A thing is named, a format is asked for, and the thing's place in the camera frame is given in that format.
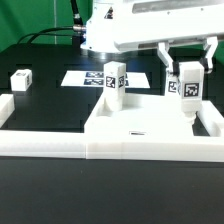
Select white U-shaped obstacle fence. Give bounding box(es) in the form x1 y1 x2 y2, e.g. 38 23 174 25
0 100 224 162

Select black cables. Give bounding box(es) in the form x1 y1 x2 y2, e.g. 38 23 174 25
16 0 88 44

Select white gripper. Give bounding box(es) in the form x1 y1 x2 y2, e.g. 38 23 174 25
113 0 224 75

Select white sheet with markers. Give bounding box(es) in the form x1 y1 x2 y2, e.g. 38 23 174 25
61 70 150 88

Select white square table top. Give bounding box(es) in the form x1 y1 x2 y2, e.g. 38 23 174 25
84 93 193 137

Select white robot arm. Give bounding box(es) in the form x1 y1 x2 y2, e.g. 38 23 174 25
81 0 224 74

